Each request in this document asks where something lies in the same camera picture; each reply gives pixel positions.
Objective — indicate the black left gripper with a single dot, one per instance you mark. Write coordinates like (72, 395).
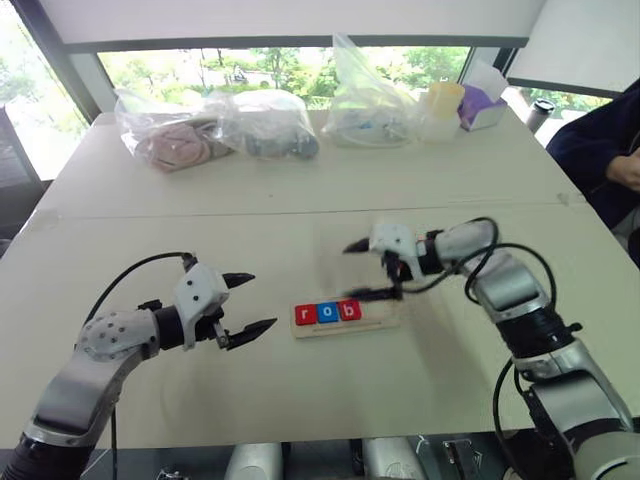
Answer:
(207, 328)

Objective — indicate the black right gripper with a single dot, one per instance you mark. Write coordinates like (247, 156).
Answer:
(400, 271)

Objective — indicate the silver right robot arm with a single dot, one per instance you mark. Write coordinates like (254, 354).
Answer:
(515, 285)

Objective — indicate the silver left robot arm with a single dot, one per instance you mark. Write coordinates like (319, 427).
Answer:
(95, 370)

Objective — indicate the red letter b block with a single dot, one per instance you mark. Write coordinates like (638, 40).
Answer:
(349, 310)

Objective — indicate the blue letter o block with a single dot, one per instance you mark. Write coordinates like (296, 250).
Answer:
(327, 312)

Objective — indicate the red letter r block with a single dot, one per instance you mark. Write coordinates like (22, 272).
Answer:
(303, 314)

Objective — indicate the wooden letter tray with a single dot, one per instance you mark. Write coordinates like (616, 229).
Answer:
(350, 327)

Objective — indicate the person's bare hand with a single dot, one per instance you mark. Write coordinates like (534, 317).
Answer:
(625, 172)

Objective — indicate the silver rounded housing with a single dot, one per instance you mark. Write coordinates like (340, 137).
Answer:
(256, 461)
(389, 457)

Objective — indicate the translucent white plastic container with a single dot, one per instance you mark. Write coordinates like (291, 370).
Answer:
(440, 130)

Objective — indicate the tall clear plastic bag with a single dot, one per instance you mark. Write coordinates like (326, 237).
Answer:
(365, 110)

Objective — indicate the plastic bag with dark items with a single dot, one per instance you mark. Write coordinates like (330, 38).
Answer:
(275, 130)

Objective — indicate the plastic bag with pink items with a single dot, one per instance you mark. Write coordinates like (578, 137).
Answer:
(170, 142)

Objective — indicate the purple tissue box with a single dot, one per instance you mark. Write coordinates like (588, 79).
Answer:
(480, 107)

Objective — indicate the dark travel tumbler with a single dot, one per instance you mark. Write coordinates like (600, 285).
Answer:
(541, 117)

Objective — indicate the person in dark navy jacket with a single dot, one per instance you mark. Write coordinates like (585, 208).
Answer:
(585, 145)

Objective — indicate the white panel with dark edge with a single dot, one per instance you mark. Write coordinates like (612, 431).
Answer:
(575, 40)

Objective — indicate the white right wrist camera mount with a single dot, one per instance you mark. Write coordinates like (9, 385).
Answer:
(395, 237)

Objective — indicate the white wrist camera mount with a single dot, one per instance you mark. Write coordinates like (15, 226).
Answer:
(395, 237)
(197, 292)

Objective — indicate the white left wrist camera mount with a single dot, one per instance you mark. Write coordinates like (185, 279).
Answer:
(197, 292)

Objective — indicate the black metal bracket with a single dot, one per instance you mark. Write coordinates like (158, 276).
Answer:
(459, 457)

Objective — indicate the dark grey window frame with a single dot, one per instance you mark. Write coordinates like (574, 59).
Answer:
(200, 44)

